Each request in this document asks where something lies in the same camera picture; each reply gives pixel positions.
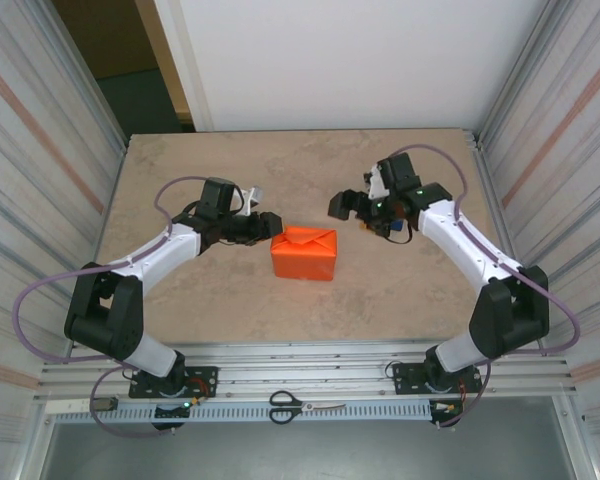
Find orange cloth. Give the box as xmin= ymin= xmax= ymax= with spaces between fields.
xmin=270 ymin=225 xmax=339 ymax=283

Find corrugated translucent side panel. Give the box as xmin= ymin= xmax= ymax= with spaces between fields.
xmin=472 ymin=0 xmax=600 ymax=480
xmin=0 ymin=0 xmax=131 ymax=480

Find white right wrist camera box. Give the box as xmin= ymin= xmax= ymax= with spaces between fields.
xmin=363 ymin=164 xmax=389 ymax=200

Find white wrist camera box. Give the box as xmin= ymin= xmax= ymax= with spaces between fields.
xmin=363 ymin=164 xmax=389 ymax=200
xmin=237 ymin=187 xmax=264 ymax=216

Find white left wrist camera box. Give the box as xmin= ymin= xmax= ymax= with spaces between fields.
xmin=237 ymin=187 xmax=264 ymax=216

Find wooden door frame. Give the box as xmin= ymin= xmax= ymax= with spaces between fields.
xmin=134 ymin=0 xmax=214 ymax=134

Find aluminium frame rails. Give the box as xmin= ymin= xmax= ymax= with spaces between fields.
xmin=32 ymin=339 xmax=579 ymax=401

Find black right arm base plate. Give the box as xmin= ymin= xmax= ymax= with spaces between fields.
xmin=392 ymin=362 xmax=483 ymax=396

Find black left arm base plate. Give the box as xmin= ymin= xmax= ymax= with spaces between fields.
xmin=128 ymin=365 xmax=219 ymax=400

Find black handled scissors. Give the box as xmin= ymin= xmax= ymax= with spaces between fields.
xmin=268 ymin=390 xmax=347 ymax=425

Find grey slotted cable duct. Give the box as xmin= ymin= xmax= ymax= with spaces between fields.
xmin=44 ymin=399 xmax=464 ymax=425

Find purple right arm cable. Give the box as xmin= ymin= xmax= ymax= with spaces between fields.
xmin=387 ymin=143 xmax=581 ymax=430

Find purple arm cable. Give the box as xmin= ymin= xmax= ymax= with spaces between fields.
xmin=387 ymin=143 xmax=581 ymax=430
xmin=12 ymin=174 xmax=211 ymax=437

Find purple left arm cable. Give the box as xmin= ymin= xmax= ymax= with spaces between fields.
xmin=12 ymin=174 xmax=211 ymax=437

